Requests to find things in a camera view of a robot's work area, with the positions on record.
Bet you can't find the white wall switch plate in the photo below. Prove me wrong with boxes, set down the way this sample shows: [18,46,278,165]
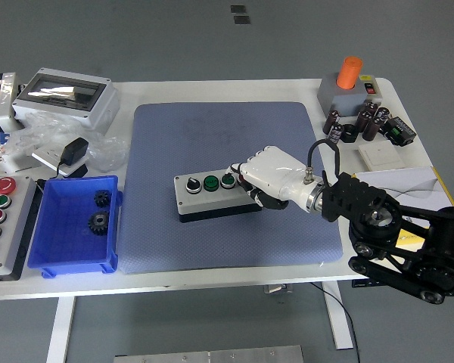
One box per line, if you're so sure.
[357,142,406,171]

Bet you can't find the small black gear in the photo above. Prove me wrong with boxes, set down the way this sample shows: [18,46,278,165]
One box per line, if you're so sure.
[94,189,113,208]

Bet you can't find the black power adapter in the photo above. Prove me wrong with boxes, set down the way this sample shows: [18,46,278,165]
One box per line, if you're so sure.
[55,137,90,178]

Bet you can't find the orange cylinder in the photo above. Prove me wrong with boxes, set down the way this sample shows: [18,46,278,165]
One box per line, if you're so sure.
[336,56,364,91]

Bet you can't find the blue plastic bin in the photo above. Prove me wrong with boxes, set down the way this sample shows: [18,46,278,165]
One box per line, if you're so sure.
[26,175,123,280]

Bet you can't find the white booklet with yellow edge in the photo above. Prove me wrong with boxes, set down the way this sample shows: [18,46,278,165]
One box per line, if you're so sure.
[351,166,454,250]

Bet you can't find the grey five-button control station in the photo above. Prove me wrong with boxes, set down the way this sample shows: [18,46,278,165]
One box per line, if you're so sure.
[0,175,42,282]

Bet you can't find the grey enclosure with clear lid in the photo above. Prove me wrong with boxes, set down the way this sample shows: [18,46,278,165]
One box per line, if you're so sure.
[11,67,121,133]

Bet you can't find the clear plastic bag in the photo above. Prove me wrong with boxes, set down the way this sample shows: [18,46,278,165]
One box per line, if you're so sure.
[7,112,131,173]

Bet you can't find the white table leg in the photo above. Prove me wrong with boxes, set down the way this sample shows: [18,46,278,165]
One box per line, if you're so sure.
[45,296,77,363]
[322,281,354,350]

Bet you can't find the thin black cable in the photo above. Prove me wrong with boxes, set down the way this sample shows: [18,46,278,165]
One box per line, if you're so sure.
[310,281,361,363]

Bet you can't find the black ring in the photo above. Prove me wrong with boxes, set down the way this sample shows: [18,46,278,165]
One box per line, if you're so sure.
[340,123,359,144]

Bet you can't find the black module with green terminals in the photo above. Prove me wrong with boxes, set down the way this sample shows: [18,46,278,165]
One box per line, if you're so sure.
[381,116,418,147]

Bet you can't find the grey-blue textured mat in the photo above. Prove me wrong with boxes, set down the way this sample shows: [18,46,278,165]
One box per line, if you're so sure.
[119,101,345,275]

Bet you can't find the grey switch box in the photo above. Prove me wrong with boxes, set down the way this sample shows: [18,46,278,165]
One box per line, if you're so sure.
[317,72,383,118]

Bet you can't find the white wall socket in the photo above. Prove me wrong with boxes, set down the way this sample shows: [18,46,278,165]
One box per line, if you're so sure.
[31,146,89,178]

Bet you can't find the large black gear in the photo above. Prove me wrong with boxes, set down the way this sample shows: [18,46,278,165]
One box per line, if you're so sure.
[86,210,110,237]

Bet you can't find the grey four-control button box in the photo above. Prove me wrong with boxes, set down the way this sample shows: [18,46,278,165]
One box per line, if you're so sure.
[173,170,264,225]

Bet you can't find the metal plate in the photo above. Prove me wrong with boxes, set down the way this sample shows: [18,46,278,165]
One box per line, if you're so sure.
[113,345,305,363]

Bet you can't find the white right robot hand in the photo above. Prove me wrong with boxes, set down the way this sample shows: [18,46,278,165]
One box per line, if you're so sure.
[229,146,320,211]

